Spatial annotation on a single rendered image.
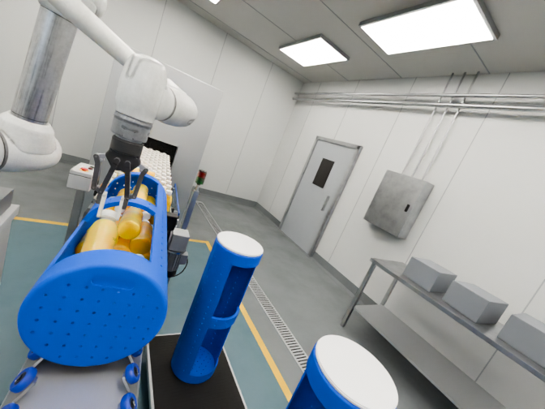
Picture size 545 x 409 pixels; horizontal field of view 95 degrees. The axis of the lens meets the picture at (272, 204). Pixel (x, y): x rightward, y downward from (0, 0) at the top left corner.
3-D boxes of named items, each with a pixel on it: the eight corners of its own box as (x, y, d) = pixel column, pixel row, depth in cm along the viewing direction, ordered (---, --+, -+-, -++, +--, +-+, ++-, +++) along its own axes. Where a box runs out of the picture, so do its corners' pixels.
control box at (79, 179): (66, 187, 133) (70, 169, 131) (77, 178, 151) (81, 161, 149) (87, 191, 138) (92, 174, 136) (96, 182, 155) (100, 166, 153)
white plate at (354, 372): (352, 332, 101) (350, 334, 101) (301, 337, 86) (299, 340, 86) (415, 400, 78) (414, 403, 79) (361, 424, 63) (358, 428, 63)
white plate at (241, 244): (208, 238, 132) (208, 240, 132) (255, 260, 128) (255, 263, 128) (229, 227, 159) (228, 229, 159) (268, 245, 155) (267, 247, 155)
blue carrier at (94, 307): (-3, 368, 52) (37, 250, 47) (97, 213, 128) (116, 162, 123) (143, 368, 65) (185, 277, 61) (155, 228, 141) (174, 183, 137)
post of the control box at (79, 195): (44, 327, 161) (77, 184, 142) (46, 323, 165) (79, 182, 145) (51, 328, 163) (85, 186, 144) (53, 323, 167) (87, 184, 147)
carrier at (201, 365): (160, 369, 149) (202, 393, 145) (207, 240, 132) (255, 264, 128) (186, 338, 177) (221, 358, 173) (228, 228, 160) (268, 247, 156)
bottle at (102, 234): (62, 281, 61) (87, 211, 69) (81, 286, 67) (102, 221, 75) (92, 282, 61) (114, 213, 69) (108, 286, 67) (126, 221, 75)
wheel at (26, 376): (23, 380, 50) (32, 385, 51) (34, 360, 53) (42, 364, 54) (2, 395, 49) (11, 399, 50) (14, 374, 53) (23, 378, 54)
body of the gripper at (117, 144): (108, 133, 62) (99, 169, 64) (145, 145, 66) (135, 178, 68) (113, 131, 69) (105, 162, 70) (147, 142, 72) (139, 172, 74)
